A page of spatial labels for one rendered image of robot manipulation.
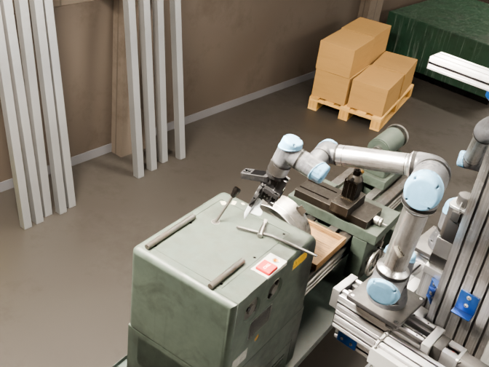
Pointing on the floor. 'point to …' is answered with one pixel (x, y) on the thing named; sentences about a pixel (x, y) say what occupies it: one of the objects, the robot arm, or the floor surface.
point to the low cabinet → (442, 38)
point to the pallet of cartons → (362, 73)
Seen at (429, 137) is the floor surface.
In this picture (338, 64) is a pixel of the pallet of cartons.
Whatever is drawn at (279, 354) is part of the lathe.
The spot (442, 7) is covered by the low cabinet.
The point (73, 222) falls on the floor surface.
